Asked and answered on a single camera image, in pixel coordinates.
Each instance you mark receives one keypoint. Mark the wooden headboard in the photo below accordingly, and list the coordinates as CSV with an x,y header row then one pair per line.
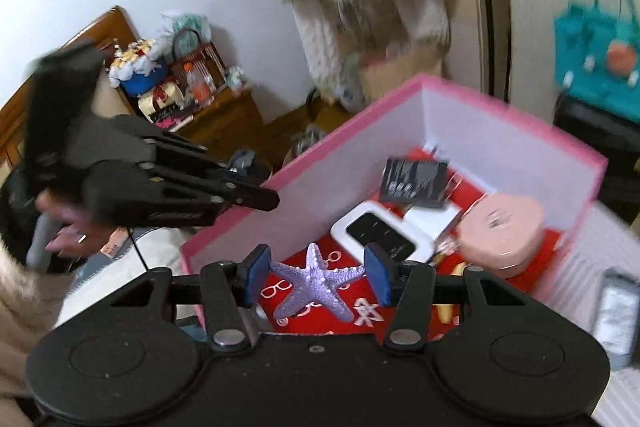
x,y
100,32

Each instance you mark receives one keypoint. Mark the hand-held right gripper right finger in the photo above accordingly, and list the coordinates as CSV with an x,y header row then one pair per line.
x,y
377,278

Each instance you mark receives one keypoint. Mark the orange drink bottle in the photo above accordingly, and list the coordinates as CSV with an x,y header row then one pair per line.
x,y
200,89

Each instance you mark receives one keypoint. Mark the pink round case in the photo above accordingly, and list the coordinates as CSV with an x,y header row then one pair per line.
x,y
500,232

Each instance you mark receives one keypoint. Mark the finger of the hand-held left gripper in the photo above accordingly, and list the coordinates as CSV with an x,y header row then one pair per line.
x,y
195,162
200,204

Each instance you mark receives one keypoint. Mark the person's left hand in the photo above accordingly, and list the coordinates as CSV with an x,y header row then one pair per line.
x,y
75,234

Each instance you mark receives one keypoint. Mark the wooden nightstand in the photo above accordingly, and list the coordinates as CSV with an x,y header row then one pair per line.
x,y
225,122

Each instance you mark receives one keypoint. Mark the pink cardboard box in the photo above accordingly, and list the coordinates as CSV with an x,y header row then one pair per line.
x,y
350,147

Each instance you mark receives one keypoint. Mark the silver foil packet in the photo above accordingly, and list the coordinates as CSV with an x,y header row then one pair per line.
x,y
617,312

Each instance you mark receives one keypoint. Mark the black packet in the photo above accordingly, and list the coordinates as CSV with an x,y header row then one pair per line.
x,y
412,182

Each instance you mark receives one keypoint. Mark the red yellow box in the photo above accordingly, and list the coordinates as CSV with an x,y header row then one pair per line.
x,y
160,99

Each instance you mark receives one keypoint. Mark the teal felt bag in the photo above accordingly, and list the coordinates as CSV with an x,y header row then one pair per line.
x,y
590,57

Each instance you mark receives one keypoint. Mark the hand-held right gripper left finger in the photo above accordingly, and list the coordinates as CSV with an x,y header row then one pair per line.
x,y
260,277

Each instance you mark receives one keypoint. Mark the white charger plug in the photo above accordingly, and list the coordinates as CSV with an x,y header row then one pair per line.
x,y
436,219

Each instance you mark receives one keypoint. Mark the person's left forearm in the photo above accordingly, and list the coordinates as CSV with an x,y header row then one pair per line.
x,y
25,307

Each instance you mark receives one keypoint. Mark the blue bowl with flowers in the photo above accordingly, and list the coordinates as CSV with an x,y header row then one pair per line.
x,y
140,82

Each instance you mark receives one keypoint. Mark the striped tote bag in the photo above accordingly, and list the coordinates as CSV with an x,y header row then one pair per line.
x,y
197,57

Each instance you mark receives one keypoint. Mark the white textured fleece robe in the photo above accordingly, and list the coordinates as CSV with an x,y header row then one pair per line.
x,y
325,42

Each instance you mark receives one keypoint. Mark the black suitcase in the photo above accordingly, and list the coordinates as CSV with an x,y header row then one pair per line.
x,y
615,147

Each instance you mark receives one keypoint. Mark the red printed paper sheet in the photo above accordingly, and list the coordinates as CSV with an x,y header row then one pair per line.
x,y
550,247

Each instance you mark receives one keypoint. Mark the purple starfish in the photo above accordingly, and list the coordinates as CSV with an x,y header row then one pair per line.
x,y
312,282

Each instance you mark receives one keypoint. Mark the striped bed sheet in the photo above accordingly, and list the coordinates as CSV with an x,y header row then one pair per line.
x,y
575,267

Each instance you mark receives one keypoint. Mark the grey white sneaker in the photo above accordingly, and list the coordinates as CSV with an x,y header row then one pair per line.
x,y
305,139

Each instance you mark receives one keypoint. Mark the white power bank black face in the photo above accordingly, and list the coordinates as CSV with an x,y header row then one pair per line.
x,y
375,232

